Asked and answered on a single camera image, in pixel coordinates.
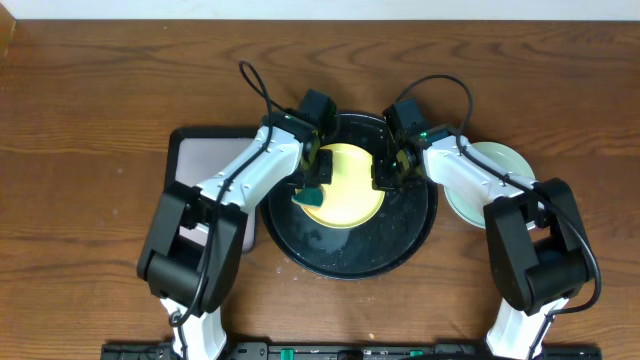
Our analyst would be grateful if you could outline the green yellow sponge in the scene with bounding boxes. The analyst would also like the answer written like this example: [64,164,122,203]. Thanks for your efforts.
[291,186,324,208]

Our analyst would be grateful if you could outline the yellow plate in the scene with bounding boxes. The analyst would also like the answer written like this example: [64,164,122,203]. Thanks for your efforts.
[298,143,385,229]

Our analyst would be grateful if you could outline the mint green plate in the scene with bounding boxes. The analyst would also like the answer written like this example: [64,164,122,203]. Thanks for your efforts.
[442,141,537,231]

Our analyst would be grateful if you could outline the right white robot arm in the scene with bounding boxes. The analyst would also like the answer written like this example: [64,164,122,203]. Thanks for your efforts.
[372,124,601,359]

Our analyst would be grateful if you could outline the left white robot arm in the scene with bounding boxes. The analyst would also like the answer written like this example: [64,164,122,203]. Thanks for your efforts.
[137,112,340,359]

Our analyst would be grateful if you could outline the round black tray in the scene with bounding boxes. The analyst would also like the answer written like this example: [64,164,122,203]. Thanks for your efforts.
[259,110,439,281]

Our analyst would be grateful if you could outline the rectangular black tray pink mat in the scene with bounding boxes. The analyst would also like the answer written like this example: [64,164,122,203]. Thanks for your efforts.
[164,126,261,254]

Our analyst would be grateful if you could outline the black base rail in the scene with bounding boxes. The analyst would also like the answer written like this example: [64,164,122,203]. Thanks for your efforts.
[99,341,601,360]

